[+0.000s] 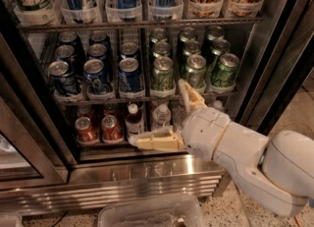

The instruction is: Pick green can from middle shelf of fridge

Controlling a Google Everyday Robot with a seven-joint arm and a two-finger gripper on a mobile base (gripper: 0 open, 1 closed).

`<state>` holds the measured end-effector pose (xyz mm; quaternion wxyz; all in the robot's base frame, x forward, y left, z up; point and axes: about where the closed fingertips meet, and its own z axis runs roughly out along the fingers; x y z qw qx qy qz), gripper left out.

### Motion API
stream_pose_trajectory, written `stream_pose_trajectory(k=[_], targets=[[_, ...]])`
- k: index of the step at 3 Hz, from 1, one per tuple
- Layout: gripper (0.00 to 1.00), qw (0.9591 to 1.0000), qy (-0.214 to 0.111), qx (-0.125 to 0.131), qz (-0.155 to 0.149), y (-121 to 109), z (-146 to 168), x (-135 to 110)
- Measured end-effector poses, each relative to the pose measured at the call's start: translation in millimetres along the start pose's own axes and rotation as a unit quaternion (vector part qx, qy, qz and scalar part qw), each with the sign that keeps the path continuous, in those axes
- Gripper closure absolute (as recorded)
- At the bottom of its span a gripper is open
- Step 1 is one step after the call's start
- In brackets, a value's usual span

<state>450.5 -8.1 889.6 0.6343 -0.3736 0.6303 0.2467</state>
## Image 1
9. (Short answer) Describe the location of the clear water bottle left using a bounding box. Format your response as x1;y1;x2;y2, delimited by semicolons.
152;104;171;130

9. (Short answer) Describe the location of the blue can left back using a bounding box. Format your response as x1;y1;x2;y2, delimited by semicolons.
59;31;83;51

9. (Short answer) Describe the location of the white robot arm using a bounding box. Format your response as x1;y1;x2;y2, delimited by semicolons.
130;80;314;217

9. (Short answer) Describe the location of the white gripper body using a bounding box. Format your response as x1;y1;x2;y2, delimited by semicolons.
182;107;231;161

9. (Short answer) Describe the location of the stainless steel fridge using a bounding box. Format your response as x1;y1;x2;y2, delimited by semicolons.
0;0;314;217

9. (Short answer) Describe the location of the red can left front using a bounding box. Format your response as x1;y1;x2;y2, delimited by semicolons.
75;117;98;144

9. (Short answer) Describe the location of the brown drink bottle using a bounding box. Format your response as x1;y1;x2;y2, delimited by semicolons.
125;103;144;137

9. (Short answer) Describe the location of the red can right front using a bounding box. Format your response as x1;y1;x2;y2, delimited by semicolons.
101;115;123;142

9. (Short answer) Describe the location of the clear water bottle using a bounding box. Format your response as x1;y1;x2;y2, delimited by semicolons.
152;104;171;130
212;100;225;112

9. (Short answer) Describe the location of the green can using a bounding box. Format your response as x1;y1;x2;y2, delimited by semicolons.
179;27;197;42
182;54;206;88
152;56;174;91
183;40;201;57
207;38;231;71
210;53;239;87
149;28;168;44
203;26;224;44
151;41;172;59

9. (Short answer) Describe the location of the blue can left front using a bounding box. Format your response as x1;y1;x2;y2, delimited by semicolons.
48;61;80;96

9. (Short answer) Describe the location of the fridge glass door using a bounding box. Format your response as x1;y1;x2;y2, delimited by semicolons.
233;0;313;135

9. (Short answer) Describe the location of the clear water bottle right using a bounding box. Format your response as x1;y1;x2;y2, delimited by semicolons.
212;100;225;112

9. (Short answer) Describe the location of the blue can left middle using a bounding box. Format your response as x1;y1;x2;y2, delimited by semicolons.
55;45;78;71

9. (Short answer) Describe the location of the clear plastic bin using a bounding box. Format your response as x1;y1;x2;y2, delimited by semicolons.
97;195;206;227

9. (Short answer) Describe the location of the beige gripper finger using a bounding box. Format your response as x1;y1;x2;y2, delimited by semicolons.
179;79;207;113
129;126;185;152

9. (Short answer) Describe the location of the red can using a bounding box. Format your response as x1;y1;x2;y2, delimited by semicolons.
75;117;98;144
101;115;123;142

